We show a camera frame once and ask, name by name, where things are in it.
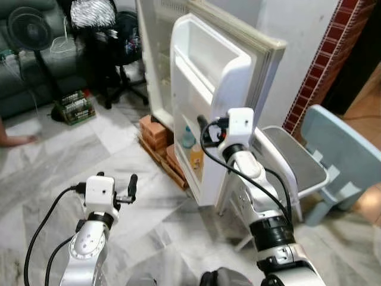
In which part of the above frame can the person's bare foot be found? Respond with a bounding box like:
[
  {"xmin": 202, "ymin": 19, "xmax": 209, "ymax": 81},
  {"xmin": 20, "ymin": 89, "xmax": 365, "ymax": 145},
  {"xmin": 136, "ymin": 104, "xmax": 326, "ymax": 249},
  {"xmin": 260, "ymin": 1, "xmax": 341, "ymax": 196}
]
[{"xmin": 0, "ymin": 116, "xmax": 38, "ymax": 148}]

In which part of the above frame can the wooden pallet board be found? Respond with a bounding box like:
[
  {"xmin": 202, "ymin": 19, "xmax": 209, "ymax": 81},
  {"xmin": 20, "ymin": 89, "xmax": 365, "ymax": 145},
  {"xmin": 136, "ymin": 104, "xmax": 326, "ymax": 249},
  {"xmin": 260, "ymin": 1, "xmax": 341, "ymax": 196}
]
[{"xmin": 138, "ymin": 137, "xmax": 191, "ymax": 191}]

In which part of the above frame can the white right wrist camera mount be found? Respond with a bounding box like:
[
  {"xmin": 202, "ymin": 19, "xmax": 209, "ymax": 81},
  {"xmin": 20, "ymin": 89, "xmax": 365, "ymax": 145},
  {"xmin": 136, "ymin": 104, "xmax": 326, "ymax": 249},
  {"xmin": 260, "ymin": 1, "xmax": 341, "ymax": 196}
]
[{"xmin": 226, "ymin": 107, "xmax": 255, "ymax": 150}]

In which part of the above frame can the orange juice bottle white nozzle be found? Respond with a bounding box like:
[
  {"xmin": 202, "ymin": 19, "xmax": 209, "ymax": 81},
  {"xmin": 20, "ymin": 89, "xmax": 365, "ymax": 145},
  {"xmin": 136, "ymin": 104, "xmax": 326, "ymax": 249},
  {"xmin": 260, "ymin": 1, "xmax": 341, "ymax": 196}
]
[{"xmin": 189, "ymin": 149, "xmax": 204, "ymax": 175}]

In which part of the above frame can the grey right robot leg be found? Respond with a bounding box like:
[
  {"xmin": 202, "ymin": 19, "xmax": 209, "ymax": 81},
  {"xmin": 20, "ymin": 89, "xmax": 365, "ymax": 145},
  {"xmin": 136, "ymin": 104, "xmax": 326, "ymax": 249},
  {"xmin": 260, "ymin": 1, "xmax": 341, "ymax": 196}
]
[{"xmin": 199, "ymin": 268, "xmax": 254, "ymax": 286}]

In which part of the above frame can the black standing fan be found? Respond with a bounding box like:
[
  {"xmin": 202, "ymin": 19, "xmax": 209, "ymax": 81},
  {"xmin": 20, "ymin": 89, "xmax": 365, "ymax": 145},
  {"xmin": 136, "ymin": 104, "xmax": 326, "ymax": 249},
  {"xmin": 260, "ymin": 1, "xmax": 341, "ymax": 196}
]
[{"xmin": 7, "ymin": 6, "xmax": 67, "ymax": 123}]

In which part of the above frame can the grey left robot leg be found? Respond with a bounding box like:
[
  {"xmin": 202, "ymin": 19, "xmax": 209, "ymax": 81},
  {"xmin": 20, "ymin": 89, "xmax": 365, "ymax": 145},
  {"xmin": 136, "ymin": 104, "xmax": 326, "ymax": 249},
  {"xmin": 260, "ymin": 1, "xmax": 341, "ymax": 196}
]
[{"xmin": 125, "ymin": 274, "xmax": 155, "ymax": 286}]

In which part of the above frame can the red brick stack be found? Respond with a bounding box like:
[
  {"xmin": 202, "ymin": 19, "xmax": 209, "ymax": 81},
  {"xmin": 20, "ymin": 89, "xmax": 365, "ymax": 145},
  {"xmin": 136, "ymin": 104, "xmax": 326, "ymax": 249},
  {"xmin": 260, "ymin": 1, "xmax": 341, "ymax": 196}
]
[{"xmin": 139, "ymin": 114, "xmax": 190, "ymax": 185}]

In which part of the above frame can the white fridge body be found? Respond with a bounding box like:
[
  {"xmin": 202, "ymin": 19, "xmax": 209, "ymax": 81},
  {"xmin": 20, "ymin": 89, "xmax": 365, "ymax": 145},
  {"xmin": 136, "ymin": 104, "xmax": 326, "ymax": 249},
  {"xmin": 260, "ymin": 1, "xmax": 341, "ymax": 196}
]
[{"xmin": 136, "ymin": 0, "xmax": 179, "ymax": 129}]

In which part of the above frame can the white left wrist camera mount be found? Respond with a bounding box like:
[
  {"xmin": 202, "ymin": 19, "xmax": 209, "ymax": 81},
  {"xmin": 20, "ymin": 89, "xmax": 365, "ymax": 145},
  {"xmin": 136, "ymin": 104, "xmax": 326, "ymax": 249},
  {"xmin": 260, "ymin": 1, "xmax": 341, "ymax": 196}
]
[{"xmin": 85, "ymin": 173, "xmax": 117, "ymax": 218}]

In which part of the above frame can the green drinks carton box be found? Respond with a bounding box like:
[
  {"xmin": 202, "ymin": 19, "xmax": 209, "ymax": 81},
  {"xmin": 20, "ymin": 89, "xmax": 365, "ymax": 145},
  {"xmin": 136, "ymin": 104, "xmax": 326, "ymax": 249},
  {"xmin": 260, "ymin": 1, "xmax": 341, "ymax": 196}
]
[{"xmin": 55, "ymin": 89, "xmax": 97, "ymax": 126}]

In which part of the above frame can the grey robot leg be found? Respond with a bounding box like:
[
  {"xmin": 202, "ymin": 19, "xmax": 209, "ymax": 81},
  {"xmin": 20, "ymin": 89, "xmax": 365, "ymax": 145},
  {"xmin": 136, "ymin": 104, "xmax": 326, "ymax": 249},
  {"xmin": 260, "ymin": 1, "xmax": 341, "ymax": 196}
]
[
  {"xmin": 125, "ymin": 274, "xmax": 155, "ymax": 286},
  {"xmin": 199, "ymin": 268, "xmax": 254, "ymax": 286}
]

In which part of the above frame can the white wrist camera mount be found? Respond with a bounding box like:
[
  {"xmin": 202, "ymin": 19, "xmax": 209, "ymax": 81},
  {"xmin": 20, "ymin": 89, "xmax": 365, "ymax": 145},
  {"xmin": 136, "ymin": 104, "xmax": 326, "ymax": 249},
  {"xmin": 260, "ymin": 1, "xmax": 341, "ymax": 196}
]
[
  {"xmin": 226, "ymin": 107, "xmax": 255, "ymax": 150},
  {"xmin": 85, "ymin": 173, "xmax": 117, "ymax": 218}
]

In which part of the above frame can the small bottle blue label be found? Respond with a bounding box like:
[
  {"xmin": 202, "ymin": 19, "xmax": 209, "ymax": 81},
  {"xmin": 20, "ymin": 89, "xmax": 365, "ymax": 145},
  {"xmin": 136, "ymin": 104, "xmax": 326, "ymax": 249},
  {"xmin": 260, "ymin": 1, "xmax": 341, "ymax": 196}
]
[{"xmin": 182, "ymin": 127, "xmax": 197, "ymax": 150}]

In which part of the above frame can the dark green sofa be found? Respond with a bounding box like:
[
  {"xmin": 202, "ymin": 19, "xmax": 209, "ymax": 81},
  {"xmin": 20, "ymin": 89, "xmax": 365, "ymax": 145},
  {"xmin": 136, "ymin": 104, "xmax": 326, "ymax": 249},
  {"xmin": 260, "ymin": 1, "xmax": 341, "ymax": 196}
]
[{"xmin": 0, "ymin": 0, "xmax": 90, "ymax": 120}]

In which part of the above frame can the light blue kid chair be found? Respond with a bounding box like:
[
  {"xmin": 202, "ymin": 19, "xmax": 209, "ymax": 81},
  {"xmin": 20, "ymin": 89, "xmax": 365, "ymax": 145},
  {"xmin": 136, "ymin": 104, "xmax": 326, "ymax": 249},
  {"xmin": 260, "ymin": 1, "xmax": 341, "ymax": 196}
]
[{"xmin": 299, "ymin": 104, "xmax": 381, "ymax": 227}]

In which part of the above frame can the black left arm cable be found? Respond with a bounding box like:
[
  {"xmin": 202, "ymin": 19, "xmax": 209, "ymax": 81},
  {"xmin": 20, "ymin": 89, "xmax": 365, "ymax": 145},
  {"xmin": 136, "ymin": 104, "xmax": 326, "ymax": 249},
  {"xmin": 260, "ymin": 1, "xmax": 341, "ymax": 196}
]
[{"xmin": 24, "ymin": 185, "xmax": 88, "ymax": 286}]

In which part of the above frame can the black white striped cloth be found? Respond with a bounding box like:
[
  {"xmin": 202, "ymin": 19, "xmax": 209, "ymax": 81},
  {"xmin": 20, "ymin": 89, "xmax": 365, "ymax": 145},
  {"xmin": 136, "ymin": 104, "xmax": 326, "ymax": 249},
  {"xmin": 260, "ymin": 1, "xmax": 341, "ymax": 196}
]
[{"xmin": 70, "ymin": 0, "xmax": 117, "ymax": 29}]

